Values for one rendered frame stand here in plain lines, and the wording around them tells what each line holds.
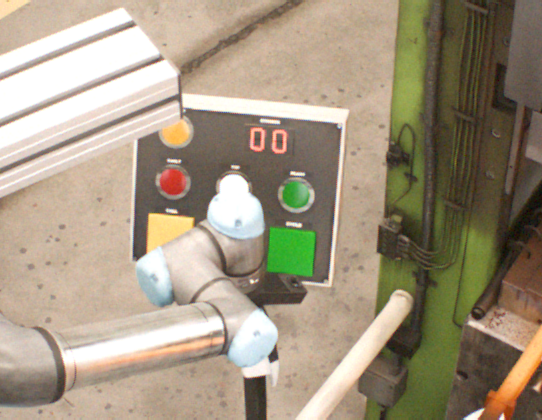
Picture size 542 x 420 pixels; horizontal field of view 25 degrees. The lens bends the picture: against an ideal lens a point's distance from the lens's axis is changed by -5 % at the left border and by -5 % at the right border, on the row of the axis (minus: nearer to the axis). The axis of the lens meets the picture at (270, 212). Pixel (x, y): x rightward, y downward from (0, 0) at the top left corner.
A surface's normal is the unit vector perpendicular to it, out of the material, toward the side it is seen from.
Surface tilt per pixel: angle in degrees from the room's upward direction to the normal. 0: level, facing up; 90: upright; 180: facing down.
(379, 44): 0
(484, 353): 90
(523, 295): 90
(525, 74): 90
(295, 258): 60
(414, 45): 90
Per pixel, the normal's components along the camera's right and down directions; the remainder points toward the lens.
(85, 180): -0.01, -0.68
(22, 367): 0.49, -0.07
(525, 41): -0.56, 0.61
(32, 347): 0.51, -0.59
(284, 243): -0.14, 0.29
